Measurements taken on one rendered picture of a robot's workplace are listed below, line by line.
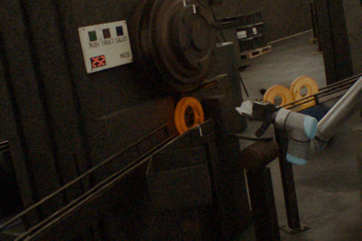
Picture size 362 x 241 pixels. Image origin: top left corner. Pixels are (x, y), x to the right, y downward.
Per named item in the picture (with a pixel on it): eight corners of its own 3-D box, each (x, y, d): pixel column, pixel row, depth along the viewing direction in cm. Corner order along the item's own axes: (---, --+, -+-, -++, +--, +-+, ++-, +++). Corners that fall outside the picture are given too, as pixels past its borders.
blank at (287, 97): (259, 90, 267) (262, 91, 264) (285, 81, 271) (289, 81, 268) (267, 119, 270) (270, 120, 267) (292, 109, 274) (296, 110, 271)
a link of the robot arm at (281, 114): (291, 127, 231) (281, 133, 223) (280, 124, 234) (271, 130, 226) (293, 108, 228) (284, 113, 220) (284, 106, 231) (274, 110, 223)
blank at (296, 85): (285, 81, 271) (289, 81, 268) (311, 72, 275) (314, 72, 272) (293, 109, 274) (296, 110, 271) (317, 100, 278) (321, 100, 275)
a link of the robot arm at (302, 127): (308, 143, 217) (312, 121, 214) (281, 134, 224) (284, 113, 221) (317, 137, 225) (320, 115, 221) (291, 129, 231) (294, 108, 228)
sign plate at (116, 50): (86, 73, 208) (77, 28, 205) (129, 61, 228) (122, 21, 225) (90, 72, 206) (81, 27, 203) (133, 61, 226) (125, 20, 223)
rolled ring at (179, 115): (199, 93, 247) (194, 93, 249) (177, 102, 233) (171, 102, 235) (206, 130, 250) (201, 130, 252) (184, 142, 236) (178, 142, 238)
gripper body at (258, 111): (259, 98, 236) (284, 105, 230) (257, 116, 239) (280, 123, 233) (251, 102, 230) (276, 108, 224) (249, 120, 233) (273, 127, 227)
